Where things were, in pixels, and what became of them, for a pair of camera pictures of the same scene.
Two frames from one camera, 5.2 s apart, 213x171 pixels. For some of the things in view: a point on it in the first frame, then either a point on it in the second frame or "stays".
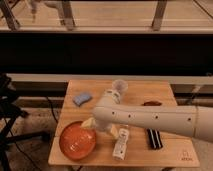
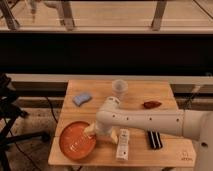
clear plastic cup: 121,86 stays
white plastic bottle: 120,146 stays
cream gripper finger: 90,123 -> 90,128
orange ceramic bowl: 77,142 stays
